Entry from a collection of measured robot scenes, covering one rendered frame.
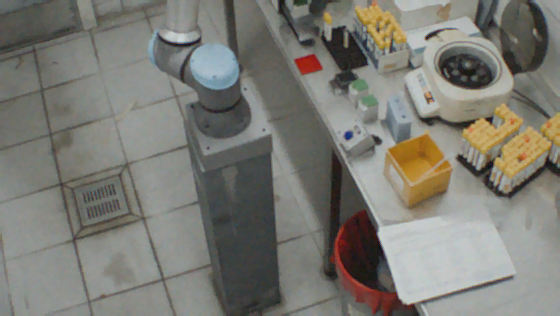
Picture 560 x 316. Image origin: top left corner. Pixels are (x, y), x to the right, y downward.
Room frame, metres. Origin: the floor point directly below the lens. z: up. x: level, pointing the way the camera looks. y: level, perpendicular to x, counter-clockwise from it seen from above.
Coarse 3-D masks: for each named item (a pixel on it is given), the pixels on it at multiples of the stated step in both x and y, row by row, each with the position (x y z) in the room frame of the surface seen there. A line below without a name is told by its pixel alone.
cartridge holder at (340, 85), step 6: (342, 72) 1.61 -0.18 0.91; (348, 72) 1.61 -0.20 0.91; (336, 78) 1.59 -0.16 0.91; (342, 78) 1.60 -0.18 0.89; (348, 78) 1.60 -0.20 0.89; (354, 78) 1.59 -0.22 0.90; (330, 84) 1.58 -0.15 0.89; (336, 84) 1.58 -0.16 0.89; (342, 84) 1.56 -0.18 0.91; (348, 84) 1.56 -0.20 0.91; (336, 90) 1.55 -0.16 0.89; (342, 90) 1.55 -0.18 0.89; (348, 90) 1.56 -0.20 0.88
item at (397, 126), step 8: (392, 96) 1.44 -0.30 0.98; (392, 104) 1.41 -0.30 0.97; (392, 112) 1.39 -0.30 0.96; (400, 112) 1.38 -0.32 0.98; (408, 112) 1.38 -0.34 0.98; (384, 120) 1.44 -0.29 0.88; (392, 120) 1.39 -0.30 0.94; (400, 120) 1.35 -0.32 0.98; (408, 120) 1.35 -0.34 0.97; (384, 128) 1.41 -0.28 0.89; (392, 128) 1.38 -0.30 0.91; (400, 128) 1.35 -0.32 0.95; (408, 128) 1.35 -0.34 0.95; (392, 136) 1.37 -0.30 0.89; (400, 136) 1.35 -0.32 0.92; (408, 136) 1.35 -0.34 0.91; (392, 144) 1.35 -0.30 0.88
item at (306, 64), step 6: (312, 54) 1.72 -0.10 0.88; (294, 60) 1.69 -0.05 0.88; (300, 60) 1.70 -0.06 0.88; (306, 60) 1.70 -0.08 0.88; (312, 60) 1.70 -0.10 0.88; (318, 60) 1.69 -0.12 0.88; (300, 66) 1.67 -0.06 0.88; (306, 66) 1.67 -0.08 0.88; (312, 66) 1.67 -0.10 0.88; (318, 66) 1.67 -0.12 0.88; (306, 72) 1.64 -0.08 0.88
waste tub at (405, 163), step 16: (400, 144) 1.27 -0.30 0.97; (416, 144) 1.29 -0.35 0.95; (432, 144) 1.28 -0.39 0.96; (400, 160) 1.28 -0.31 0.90; (416, 160) 1.29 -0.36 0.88; (432, 160) 1.27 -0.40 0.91; (448, 160) 1.21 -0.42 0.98; (400, 176) 1.18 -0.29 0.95; (416, 176) 1.23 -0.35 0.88; (432, 176) 1.16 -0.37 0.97; (448, 176) 1.19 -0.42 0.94; (400, 192) 1.17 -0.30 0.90; (416, 192) 1.15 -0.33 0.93; (432, 192) 1.17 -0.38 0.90
